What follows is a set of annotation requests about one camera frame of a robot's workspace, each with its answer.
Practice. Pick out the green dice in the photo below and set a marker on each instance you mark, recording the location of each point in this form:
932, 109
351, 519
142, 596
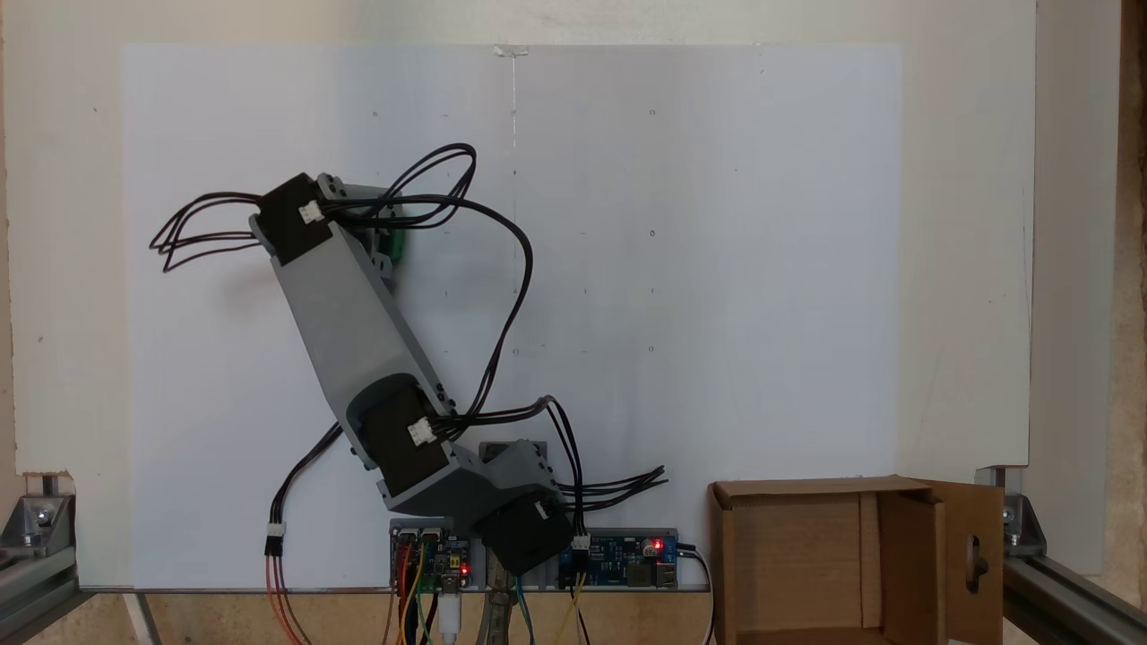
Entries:
397, 245

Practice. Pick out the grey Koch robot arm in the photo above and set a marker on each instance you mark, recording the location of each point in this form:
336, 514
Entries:
354, 331

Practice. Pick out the clear tape strip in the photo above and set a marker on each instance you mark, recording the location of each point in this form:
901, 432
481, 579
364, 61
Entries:
512, 51

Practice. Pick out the white paper sheet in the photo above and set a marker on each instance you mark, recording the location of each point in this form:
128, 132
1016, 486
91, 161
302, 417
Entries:
717, 313

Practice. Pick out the metal table clamp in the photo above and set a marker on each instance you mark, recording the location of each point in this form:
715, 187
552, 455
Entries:
498, 618

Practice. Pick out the blue circuit board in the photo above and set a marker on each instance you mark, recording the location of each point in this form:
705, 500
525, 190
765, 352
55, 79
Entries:
618, 557

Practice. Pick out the brown cardboard box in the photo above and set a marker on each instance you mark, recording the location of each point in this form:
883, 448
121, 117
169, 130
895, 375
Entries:
797, 564

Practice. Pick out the metal corner bracket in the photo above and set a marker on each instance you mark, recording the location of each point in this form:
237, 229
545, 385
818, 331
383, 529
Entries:
36, 515
1021, 520

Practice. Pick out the aluminium profile post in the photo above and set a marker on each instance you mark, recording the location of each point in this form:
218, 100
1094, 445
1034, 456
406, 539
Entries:
31, 587
1075, 605

